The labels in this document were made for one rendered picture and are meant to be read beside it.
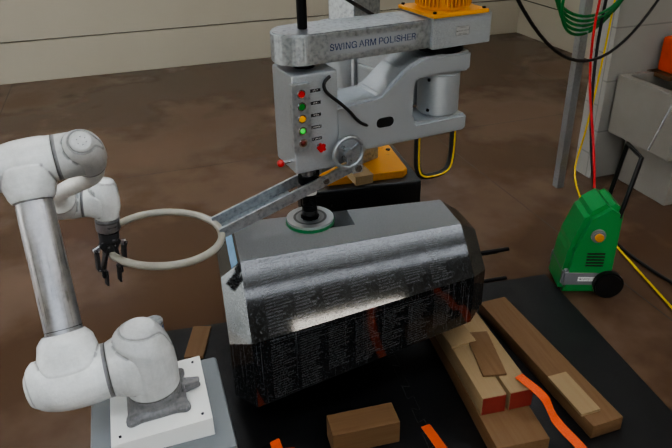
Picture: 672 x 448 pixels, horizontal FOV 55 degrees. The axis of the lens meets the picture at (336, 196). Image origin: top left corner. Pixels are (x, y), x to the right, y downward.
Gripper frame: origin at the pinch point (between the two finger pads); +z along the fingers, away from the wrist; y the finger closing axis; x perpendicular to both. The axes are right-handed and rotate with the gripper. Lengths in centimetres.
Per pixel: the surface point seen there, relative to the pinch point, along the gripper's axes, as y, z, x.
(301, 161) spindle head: 73, -40, -24
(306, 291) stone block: 62, 8, -45
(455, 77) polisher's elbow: 145, -70, -42
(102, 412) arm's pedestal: -31, 5, -61
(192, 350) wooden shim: 48, 80, 28
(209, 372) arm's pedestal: 2, 2, -68
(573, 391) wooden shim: 158, 58, -124
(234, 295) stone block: 38.3, 10.1, -27.2
